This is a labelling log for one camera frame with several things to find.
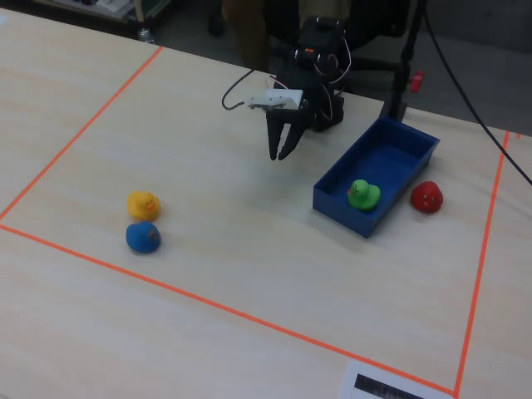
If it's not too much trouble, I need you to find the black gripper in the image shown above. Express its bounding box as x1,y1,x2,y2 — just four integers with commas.
265,93,319,161

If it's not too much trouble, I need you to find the green rubber duck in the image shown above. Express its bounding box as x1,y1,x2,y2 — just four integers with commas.
347,179,382,213

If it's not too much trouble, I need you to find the blue plastic box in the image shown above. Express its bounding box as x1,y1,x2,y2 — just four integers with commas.
312,116,441,239

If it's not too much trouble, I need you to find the red rubber duck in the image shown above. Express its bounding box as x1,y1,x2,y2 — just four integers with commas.
410,180,444,214

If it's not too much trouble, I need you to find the yellow rubber duck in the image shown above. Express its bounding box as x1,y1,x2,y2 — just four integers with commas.
126,190,161,221

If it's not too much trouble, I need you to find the blue rubber duck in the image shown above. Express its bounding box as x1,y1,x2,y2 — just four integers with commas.
125,220,162,254

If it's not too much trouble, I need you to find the seated person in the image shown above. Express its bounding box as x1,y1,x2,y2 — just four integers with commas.
222,0,271,74

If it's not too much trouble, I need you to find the orange tape strip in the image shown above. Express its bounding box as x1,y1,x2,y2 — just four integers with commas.
0,224,458,396
0,45,165,221
452,129,512,398

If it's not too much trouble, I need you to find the background shelf cart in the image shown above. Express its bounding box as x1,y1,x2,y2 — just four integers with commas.
32,0,171,45

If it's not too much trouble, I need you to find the white paper with black bar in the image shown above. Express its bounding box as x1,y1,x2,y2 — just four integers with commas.
338,359,456,399

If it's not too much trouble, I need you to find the white camera box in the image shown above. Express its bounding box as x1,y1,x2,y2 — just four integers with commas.
244,88,307,112

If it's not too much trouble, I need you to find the thin black camera cable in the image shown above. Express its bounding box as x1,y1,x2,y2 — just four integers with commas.
221,68,275,111

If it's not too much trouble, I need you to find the black camera stand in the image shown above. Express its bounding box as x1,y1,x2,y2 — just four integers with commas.
380,0,429,121

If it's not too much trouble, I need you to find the thick black cable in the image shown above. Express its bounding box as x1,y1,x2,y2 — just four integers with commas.
421,0,532,186

